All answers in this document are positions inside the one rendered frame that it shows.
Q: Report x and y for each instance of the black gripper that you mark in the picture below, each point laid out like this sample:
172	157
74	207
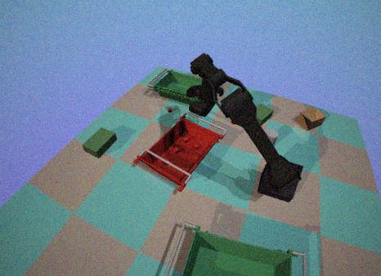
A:
204	106

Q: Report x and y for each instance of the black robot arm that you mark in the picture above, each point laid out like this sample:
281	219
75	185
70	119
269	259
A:
239	107

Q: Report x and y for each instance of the brown block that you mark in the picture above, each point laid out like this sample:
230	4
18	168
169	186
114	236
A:
311	118

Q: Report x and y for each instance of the grey cylinder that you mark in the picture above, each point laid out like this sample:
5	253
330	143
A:
272	134

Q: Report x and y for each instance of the green rectangular block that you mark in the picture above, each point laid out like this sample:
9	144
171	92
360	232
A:
99	142
263	113

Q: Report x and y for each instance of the red plastic tray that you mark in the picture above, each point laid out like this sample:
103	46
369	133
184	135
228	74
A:
188	158

